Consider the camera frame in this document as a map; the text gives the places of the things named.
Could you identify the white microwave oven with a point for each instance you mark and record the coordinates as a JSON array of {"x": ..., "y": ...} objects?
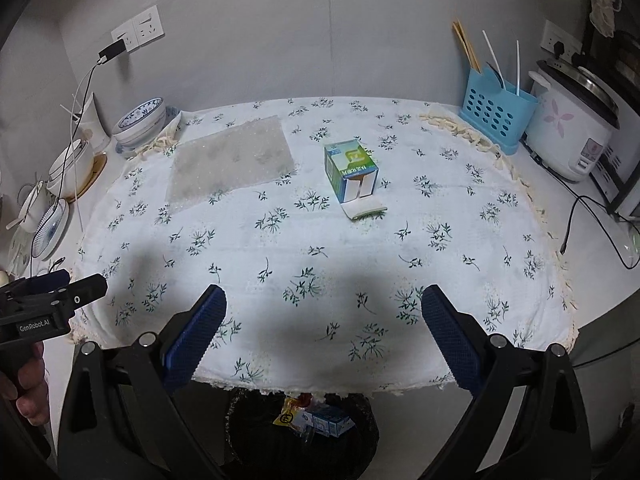
[{"x": 617, "y": 170}]

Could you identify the white floral tablecloth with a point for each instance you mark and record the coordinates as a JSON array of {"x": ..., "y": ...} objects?
[{"x": 310, "y": 250}]

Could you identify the black charger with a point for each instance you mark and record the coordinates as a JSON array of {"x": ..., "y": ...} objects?
[{"x": 112, "y": 53}]

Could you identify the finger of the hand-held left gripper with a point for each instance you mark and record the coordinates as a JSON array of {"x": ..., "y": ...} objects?
[
  {"x": 85, "y": 291},
  {"x": 50, "y": 277}
]

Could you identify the dark metal utensil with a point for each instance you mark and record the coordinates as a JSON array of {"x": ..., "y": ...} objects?
[{"x": 497, "y": 75}]

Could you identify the blue plastic utensil holder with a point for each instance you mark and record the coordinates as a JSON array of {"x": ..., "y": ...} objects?
[{"x": 495, "y": 115}]

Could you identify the blue striped plate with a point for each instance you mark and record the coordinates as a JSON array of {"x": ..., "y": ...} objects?
[{"x": 50, "y": 230}]

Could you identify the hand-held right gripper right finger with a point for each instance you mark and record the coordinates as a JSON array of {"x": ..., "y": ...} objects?
[{"x": 450, "y": 340}]

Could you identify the white jug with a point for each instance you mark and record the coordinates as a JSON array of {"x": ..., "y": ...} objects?
[{"x": 95, "y": 125}]

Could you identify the bin with black bag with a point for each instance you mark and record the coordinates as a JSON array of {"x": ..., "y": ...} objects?
[{"x": 260, "y": 445}]

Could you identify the wooden trivet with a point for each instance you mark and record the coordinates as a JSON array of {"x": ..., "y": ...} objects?
[{"x": 97, "y": 172}]

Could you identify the stainless steel pot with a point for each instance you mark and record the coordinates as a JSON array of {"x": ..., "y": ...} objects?
[{"x": 629, "y": 70}]

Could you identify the blue milk carton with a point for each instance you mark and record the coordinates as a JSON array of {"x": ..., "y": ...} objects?
[{"x": 330, "y": 422}]

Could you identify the beige lace cloth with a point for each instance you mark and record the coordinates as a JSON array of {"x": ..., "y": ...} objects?
[{"x": 605, "y": 2}]

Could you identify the clear green glass container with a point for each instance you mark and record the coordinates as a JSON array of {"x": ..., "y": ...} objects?
[{"x": 634, "y": 245}]

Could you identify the blue and white patterned bowl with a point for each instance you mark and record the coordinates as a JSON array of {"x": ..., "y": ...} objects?
[{"x": 139, "y": 120}]

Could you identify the grey kitchen cabinet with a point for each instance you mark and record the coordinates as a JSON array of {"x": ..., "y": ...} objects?
[{"x": 610, "y": 385}]

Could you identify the white wall socket with plug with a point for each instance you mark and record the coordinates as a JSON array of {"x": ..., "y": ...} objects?
[{"x": 562, "y": 37}]

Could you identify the white plastic stick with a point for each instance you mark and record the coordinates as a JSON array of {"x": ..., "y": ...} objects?
[
  {"x": 492, "y": 55},
  {"x": 518, "y": 67}
]

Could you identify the stack of white bowls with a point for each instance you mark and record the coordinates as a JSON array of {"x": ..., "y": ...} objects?
[{"x": 70, "y": 165}]

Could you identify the wooden chopstick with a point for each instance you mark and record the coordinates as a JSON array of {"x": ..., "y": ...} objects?
[
  {"x": 471, "y": 46},
  {"x": 466, "y": 47}
]

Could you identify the green and white carton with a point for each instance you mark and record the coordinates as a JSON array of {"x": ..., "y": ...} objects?
[{"x": 350, "y": 165}]

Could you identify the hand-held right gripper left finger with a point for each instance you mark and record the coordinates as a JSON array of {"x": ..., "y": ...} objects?
[{"x": 197, "y": 340}]

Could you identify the white rice paddle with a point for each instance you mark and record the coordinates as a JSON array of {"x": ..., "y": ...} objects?
[{"x": 539, "y": 79}]

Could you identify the person's left hand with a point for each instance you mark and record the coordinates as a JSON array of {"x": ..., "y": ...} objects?
[{"x": 37, "y": 395}]

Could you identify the white bowl with spoon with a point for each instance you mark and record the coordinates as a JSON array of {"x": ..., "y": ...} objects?
[{"x": 27, "y": 207}]

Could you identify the white floral rice cooker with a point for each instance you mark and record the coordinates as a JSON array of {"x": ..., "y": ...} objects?
[{"x": 570, "y": 125}]

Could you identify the yellow snack wrapper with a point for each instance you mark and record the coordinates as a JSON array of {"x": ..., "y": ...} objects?
[{"x": 287, "y": 416}]

